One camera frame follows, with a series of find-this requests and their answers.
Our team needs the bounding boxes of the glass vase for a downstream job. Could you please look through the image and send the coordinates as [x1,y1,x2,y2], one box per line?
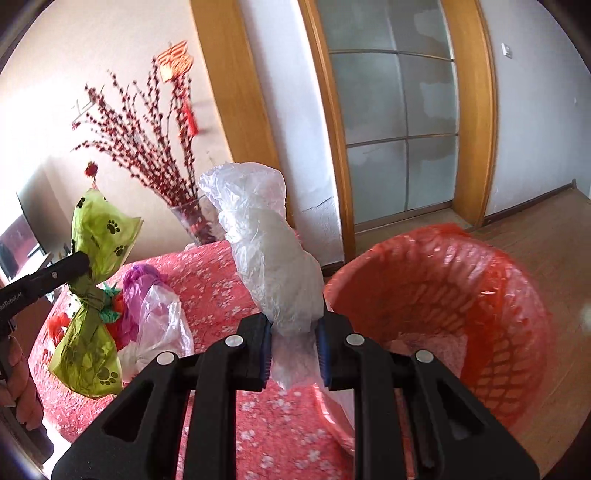
[170,194,225,246]

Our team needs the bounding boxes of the clear thin plastic bag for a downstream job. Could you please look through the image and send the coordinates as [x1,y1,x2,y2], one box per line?
[118,285,194,383]

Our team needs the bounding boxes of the red lined trash basket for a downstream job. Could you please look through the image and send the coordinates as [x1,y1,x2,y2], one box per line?
[313,223,553,455]

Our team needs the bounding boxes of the television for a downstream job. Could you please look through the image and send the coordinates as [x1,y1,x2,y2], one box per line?
[1,168,59,283]

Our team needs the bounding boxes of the purple plastic bag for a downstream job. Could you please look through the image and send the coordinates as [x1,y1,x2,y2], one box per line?
[120,263,167,345]

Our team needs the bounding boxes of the red berry branches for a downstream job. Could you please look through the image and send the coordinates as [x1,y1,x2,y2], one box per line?
[75,59,198,208]

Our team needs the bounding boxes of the clear bubble wrap bag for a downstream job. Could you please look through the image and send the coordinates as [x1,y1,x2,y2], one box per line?
[199,163,325,390]

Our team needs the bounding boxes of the green paw print bag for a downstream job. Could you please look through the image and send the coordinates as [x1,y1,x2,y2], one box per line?
[48,188,142,398]

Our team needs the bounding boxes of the frosted glass door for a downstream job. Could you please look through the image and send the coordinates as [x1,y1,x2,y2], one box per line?
[300,1,498,259]

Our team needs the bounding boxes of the person's left hand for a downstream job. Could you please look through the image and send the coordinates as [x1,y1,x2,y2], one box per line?
[0,336,43,431]

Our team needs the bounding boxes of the red floral tablecloth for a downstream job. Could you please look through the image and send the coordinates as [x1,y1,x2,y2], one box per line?
[29,242,353,479]

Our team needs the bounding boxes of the small red lantern ornament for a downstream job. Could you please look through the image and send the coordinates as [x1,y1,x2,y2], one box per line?
[84,161,98,189]

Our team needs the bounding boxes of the red plastic bag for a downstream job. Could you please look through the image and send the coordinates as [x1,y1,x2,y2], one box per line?
[47,295,126,350]

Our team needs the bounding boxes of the red knot wall ornament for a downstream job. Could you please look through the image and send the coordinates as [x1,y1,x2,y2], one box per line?
[156,40,199,138]

